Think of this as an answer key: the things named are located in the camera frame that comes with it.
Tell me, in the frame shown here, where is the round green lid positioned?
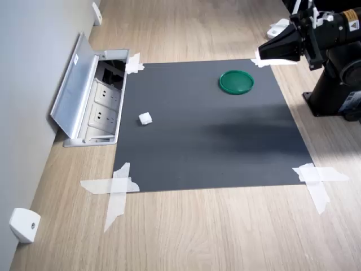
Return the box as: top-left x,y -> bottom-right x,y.
219,69 -> 255,96

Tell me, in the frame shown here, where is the white tape patch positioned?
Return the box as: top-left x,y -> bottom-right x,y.
254,50 -> 298,69
125,52 -> 146,75
292,163 -> 350,215
80,162 -> 140,234

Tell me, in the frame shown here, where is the dark grey mat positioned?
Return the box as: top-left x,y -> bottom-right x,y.
112,58 -> 314,193

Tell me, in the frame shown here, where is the white power socket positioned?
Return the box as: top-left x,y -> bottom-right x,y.
87,103 -> 118,128
93,80 -> 121,110

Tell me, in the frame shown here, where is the small white taped bracket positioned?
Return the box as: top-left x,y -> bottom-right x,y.
266,18 -> 291,40

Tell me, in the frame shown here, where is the white wall bracket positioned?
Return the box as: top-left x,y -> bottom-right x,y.
8,207 -> 41,244
91,2 -> 103,27

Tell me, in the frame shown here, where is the silver cable duct flap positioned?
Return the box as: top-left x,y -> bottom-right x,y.
50,30 -> 100,139

